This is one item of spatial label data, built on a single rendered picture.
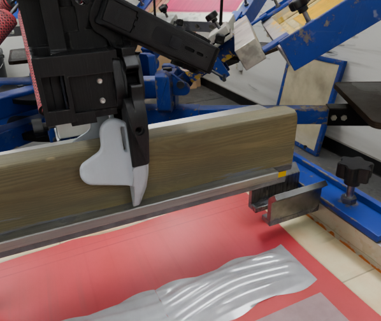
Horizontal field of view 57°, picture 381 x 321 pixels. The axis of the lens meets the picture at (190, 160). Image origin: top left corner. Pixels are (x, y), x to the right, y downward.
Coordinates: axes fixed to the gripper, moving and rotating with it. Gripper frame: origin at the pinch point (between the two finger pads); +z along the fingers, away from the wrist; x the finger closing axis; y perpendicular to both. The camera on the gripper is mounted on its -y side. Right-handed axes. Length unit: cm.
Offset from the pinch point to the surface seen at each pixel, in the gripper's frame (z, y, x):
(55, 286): 13.7, 10.4, -3.6
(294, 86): 63, -191, -204
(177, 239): 13.6, -6.0, -5.2
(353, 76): 45, -200, -152
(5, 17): -13, 11, -70
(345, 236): 12.3, -25.6, 5.7
